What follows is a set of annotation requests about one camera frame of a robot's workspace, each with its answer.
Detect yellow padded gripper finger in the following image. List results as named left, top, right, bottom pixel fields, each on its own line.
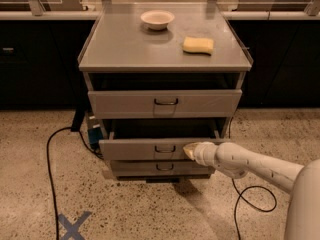
left=183, top=142, right=199, bottom=160

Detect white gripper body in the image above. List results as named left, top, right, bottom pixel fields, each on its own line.
left=193, top=142, right=218, bottom=166

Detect grey drawer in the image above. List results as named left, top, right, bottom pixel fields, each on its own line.
left=99, top=133, right=226, bottom=161
left=110, top=160, right=215, bottom=177
left=88, top=89, right=242, bottom=119

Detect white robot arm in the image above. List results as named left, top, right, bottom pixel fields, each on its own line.
left=183, top=142, right=320, bottom=240

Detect grey bottom drawer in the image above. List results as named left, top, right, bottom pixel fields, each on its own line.
left=110, top=160, right=215, bottom=177

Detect grey metal drawer cabinet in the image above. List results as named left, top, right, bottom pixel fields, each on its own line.
left=79, top=3, right=252, bottom=181

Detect grey top drawer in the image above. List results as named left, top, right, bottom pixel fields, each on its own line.
left=88, top=89, right=242, bottom=119

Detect blue power box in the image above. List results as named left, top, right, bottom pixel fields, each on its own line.
left=86, top=112, right=108, bottom=149

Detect yellow sponge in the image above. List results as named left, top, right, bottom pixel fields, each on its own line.
left=182, top=37, right=214, bottom=55

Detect white ceramic bowl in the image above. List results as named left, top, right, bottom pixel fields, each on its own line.
left=140, top=10, right=175, bottom=31

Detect blue tape cross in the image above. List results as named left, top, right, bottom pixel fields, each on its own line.
left=58, top=211, right=91, bottom=240

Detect black cable right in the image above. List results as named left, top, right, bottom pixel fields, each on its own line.
left=227, top=116, right=278, bottom=240

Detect black cable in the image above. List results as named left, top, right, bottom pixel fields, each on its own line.
left=227, top=116, right=278, bottom=240
left=46, top=126, right=107, bottom=240

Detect black cable left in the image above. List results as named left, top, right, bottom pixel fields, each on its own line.
left=46, top=126, right=107, bottom=240

